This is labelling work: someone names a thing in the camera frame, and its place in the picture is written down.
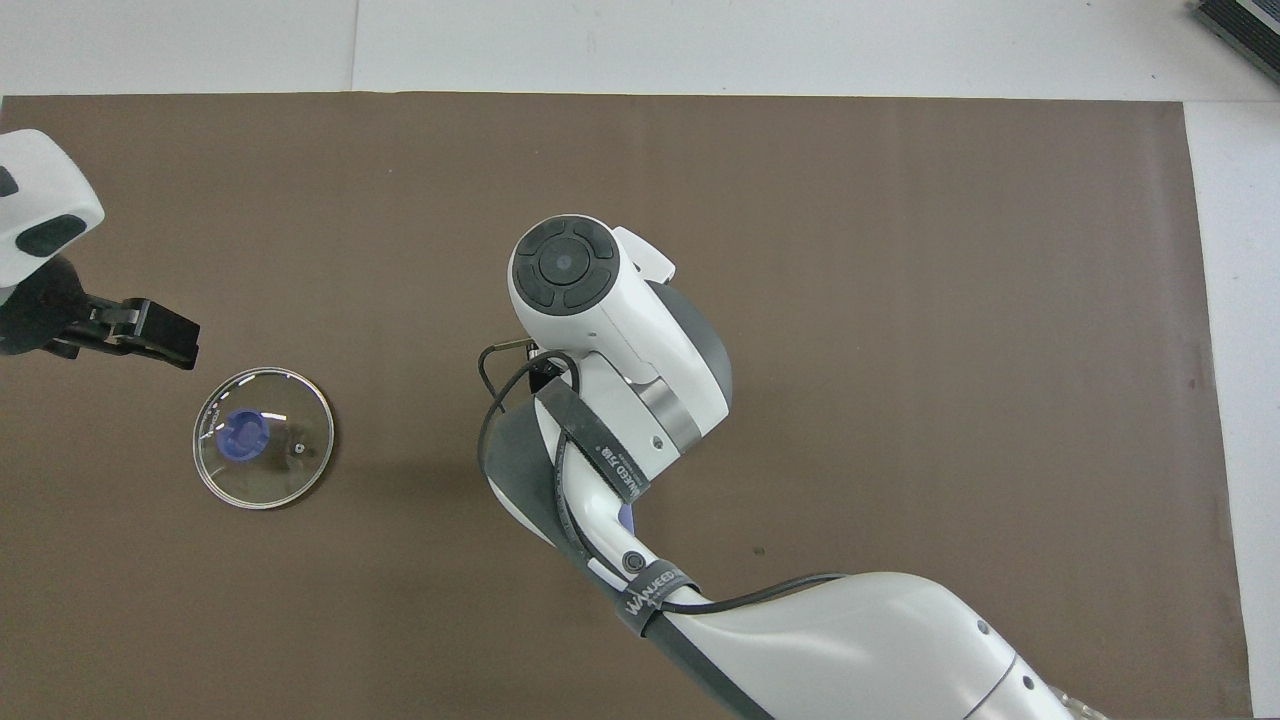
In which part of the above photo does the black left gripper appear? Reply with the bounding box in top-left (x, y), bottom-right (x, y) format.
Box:
top-left (0, 254), bottom-right (202, 372)

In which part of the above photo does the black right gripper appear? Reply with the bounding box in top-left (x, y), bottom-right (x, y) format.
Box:
top-left (527, 349), bottom-right (574, 395)

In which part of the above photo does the glass lid with blue knob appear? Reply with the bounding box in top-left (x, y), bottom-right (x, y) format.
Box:
top-left (191, 367), bottom-right (336, 512)

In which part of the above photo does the brown table mat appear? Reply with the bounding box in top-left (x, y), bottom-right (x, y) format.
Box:
top-left (0, 92), bottom-right (1257, 720)

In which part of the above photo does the dark ribbed device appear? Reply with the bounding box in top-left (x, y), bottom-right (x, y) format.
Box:
top-left (1189, 0), bottom-right (1280, 57)

